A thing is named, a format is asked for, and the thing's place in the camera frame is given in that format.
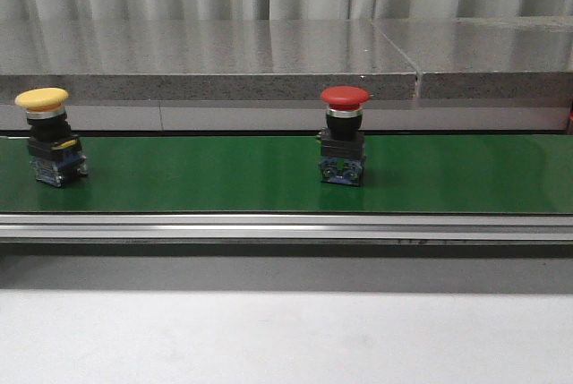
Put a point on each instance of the red push button near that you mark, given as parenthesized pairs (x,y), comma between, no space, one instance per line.
(342,143)

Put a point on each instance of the green conveyor belt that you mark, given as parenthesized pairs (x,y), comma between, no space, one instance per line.
(403,173)

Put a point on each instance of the grey stone slab left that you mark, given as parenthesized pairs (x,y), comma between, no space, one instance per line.
(114,60)

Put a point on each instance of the grey stone slab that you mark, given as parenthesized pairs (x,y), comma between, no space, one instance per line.
(114,60)
(523,60)

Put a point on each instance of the grey stone slab right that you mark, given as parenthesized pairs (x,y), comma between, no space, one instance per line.
(523,60)

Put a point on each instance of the aluminium conveyor frame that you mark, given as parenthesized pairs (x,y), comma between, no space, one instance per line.
(286,228)

